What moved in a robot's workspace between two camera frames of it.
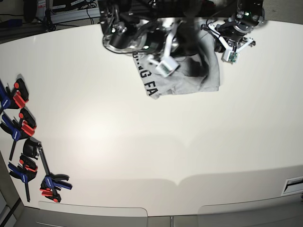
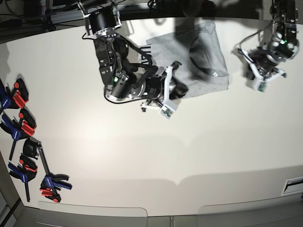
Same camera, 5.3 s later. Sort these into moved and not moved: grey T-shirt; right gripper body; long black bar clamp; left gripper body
Moved: grey T-shirt; left gripper body; right gripper body
Not moved: long black bar clamp
